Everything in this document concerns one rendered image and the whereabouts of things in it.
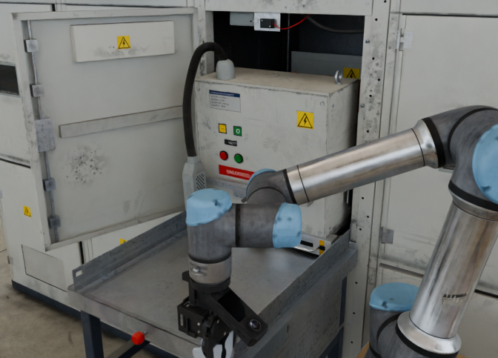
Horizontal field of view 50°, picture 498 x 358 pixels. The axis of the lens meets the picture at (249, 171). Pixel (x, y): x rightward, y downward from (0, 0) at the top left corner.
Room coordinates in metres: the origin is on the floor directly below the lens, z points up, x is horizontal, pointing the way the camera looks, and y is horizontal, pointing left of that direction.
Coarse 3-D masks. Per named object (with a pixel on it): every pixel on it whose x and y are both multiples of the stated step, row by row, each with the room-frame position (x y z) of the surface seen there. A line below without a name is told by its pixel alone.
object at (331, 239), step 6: (306, 234) 1.55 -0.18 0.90; (330, 234) 1.55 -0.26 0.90; (306, 240) 1.55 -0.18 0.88; (312, 240) 1.54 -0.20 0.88; (324, 240) 1.52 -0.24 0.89; (330, 240) 1.51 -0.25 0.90; (300, 246) 1.56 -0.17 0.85; (306, 246) 1.55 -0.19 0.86; (312, 246) 1.54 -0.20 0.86; (324, 246) 1.52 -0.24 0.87; (312, 252) 1.54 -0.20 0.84
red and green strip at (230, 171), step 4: (220, 168) 1.73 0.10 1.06; (224, 168) 1.72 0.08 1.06; (228, 168) 1.71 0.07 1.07; (232, 168) 1.70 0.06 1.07; (236, 168) 1.69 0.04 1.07; (220, 172) 1.73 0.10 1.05; (224, 172) 1.72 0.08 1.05; (228, 172) 1.71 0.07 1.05; (232, 172) 1.71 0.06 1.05; (236, 172) 1.70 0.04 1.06; (240, 172) 1.69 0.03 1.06; (244, 172) 1.68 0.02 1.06; (248, 172) 1.67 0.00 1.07; (252, 172) 1.66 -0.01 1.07; (232, 176) 1.71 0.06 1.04; (236, 176) 1.70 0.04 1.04; (240, 176) 1.69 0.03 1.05; (244, 176) 1.68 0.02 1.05; (248, 176) 1.67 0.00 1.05
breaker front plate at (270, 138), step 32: (256, 96) 1.63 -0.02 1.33; (288, 96) 1.57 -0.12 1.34; (320, 96) 1.51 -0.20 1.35; (256, 128) 1.64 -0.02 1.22; (288, 128) 1.58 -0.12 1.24; (320, 128) 1.52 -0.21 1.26; (224, 160) 1.72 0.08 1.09; (256, 160) 1.65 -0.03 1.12; (288, 160) 1.58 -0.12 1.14; (320, 224) 1.53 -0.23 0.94
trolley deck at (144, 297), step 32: (160, 256) 1.54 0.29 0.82; (256, 256) 1.54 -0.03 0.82; (288, 256) 1.54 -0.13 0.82; (352, 256) 1.55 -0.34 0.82; (96, 288) 1.35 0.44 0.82; (128, 288) 1.35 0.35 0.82; (160, 288) 1.35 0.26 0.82; (256, 288) 1.35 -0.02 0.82; (320, 288) 1.35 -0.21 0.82; (128, 320) 1.22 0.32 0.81; (160, 320) 1.19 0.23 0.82; (288, 320) 1.19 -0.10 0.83; (192, 352) 1.10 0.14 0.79; (256, 352) 1.06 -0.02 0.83
